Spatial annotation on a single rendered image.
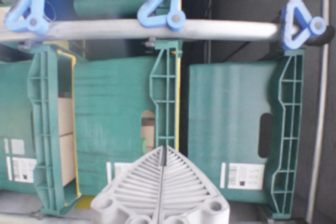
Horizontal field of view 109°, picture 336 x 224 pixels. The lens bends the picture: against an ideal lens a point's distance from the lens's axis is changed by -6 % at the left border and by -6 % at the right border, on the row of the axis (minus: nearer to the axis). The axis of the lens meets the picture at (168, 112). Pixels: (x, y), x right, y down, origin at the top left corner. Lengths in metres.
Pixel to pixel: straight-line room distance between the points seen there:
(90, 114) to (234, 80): 0.34
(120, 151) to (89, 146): 0.08
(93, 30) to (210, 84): 0.27
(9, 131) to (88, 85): 0.24
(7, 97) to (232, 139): 0.56
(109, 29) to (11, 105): 0.31
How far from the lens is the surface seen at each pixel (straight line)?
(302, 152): 0.65
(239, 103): 0.34
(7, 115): 0.50
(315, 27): 0.40
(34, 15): 0.39
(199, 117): 0.31
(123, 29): 0.31
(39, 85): 0.42
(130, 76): 0.31
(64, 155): 0.46
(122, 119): 0.31
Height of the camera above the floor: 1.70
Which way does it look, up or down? level
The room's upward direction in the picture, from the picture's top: 91 degrees clockwise
